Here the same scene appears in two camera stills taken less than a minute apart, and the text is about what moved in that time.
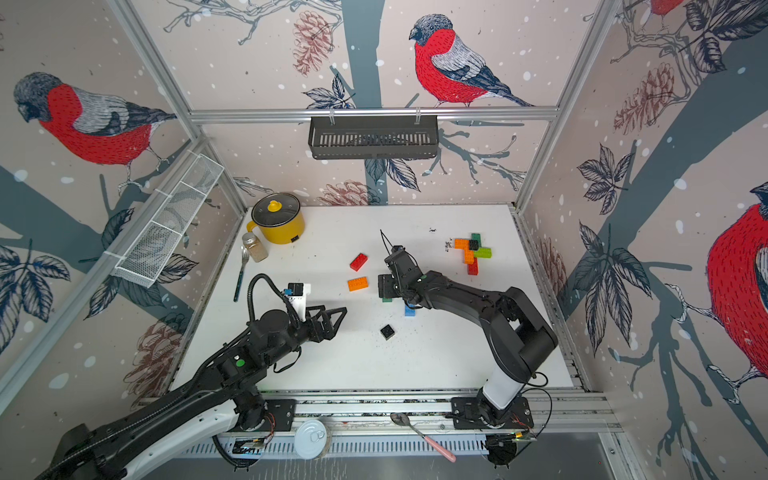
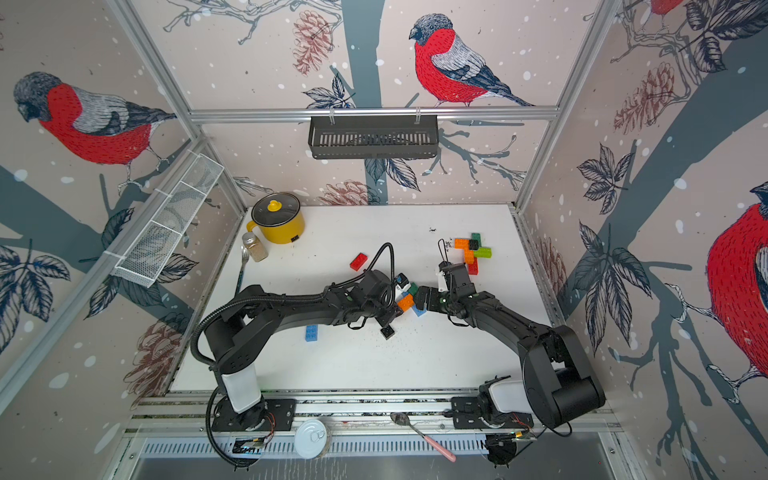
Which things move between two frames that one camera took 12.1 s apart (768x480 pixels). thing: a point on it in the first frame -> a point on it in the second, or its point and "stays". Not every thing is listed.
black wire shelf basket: (330, 140) stays
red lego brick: (473, 269) stays
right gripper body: (392, 286) -> (440, 301)
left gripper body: (308, 331) -> (380, 310)
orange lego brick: (461, 244) stays
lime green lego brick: (483, 252) stays
